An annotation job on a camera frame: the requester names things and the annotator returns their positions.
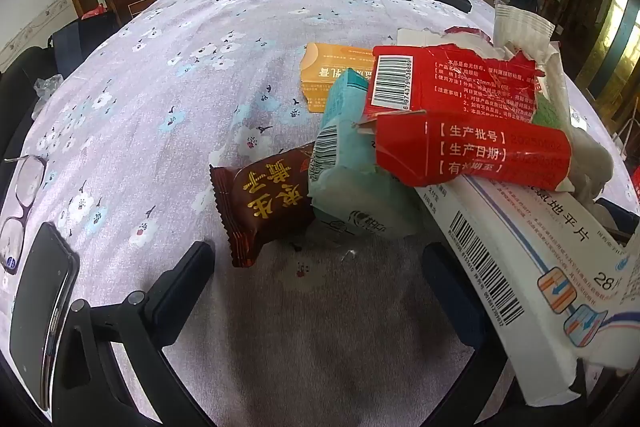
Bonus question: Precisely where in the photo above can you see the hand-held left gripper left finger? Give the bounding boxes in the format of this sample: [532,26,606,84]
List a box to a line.
[52,241,217,427]

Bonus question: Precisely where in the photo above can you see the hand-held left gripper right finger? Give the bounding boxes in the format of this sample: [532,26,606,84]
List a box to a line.
[422,242,516,388]

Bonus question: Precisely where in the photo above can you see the white medicine box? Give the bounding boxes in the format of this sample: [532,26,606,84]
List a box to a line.
[415,177,640,408]

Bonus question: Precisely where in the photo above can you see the brown snack wrapper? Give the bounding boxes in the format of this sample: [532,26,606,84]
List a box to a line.
[209,142,321,269]

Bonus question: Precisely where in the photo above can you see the teal packet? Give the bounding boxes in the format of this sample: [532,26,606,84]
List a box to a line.
[306,68,421,240]

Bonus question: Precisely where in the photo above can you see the red torn carton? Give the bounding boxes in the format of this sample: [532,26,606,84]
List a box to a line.
[356,26,573,192]

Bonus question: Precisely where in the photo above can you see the green towel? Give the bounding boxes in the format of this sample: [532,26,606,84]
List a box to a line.
[530,96,572,138]

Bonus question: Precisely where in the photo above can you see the orange card box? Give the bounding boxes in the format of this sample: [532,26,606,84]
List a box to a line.
[300,42,381,114]

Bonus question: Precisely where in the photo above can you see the white plastic wrapper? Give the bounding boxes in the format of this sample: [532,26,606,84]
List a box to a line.
[492,2,556,58]

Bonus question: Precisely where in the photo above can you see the black smartphone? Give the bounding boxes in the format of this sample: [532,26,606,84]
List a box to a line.
[9,222,81,411]

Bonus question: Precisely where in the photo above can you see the eyeglasses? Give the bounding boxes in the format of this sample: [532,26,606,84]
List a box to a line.
[0,154,49,276]

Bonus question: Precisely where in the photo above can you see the lilac floral tablecloth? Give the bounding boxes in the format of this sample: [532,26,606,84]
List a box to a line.
[0,0,640,427]

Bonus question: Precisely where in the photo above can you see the clear plastic bag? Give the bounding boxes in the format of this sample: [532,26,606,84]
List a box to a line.
[32,74,65,102]

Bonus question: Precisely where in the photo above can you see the black chair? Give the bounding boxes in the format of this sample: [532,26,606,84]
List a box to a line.
[0,46,57,118]

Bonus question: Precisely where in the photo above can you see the gold pillar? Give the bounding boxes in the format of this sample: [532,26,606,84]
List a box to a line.
[575,0,640,108]

